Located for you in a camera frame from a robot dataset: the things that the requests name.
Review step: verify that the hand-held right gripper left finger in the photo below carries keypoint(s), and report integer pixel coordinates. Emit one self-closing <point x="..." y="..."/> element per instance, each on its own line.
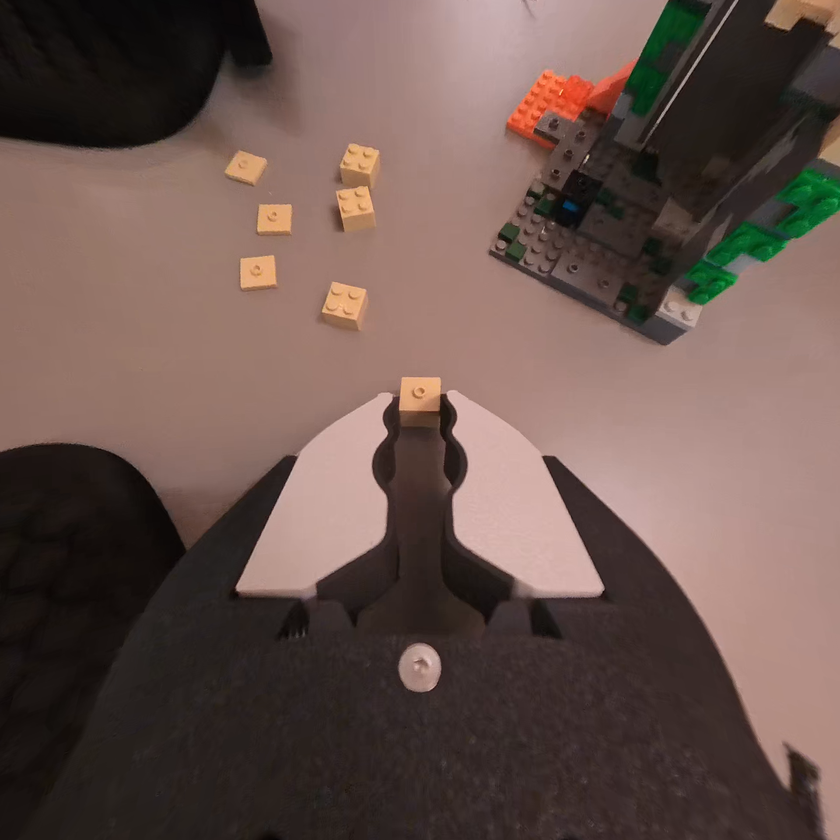
<point x="321" y="525"/>

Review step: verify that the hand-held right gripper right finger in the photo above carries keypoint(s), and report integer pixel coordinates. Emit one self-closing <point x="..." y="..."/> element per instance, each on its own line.
<point x="518" y="525"/>

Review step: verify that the tan square jumper plate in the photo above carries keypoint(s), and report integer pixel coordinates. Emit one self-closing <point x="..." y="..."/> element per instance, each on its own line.
<point x="420" y="392"/>
<point x="258" y="273"/>
<point x="246" y="168"/>
<point x="274" y="219"/>

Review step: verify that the grey desk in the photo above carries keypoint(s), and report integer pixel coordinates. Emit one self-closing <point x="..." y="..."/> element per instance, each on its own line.
<point x="525" y="426"/>

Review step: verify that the grey toy brick building model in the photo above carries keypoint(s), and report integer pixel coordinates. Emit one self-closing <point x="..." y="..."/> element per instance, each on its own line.
<point x="656" y="197"/>

